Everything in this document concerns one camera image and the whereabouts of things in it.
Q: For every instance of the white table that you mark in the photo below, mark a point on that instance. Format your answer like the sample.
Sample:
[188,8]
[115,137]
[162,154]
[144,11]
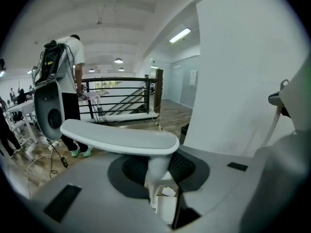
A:
[22,108]

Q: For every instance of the black backpack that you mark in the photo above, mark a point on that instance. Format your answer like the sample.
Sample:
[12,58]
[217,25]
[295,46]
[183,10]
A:
[51,59]

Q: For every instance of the white power strip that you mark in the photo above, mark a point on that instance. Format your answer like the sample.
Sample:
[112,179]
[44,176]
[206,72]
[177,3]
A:
[54,145]

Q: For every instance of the white stool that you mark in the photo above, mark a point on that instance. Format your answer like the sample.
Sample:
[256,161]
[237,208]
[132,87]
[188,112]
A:
[23,132]

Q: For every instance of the paper notice on glass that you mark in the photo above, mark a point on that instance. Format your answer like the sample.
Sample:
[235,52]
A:
[193,77]

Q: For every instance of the fluorescent ceiling light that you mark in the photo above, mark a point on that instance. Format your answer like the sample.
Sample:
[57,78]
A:
[180,35]

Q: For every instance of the black metal stair railing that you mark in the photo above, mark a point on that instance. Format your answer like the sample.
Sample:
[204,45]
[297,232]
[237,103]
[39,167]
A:
[121,98]

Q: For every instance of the white paper trash scrap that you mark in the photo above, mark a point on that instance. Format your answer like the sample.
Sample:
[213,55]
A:
[168,191]

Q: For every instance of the brown wooden post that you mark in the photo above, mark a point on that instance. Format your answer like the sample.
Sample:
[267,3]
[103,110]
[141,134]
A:
[159,88]

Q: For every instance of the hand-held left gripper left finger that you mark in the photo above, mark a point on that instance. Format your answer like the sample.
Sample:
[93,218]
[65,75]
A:
[97,203]

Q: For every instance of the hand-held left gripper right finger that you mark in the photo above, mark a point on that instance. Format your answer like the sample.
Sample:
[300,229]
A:
[218,193]

